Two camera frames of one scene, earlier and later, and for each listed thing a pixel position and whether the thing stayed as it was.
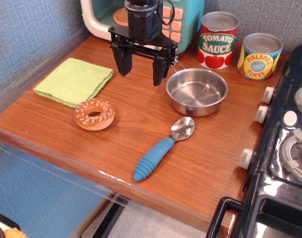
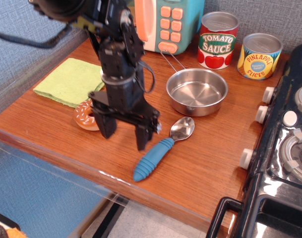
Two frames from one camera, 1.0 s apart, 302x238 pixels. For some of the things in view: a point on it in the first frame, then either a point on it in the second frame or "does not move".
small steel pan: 197,91 does not move
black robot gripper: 144,33 to 124,97
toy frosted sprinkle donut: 82,118 does not move
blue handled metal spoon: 181,128 does not move
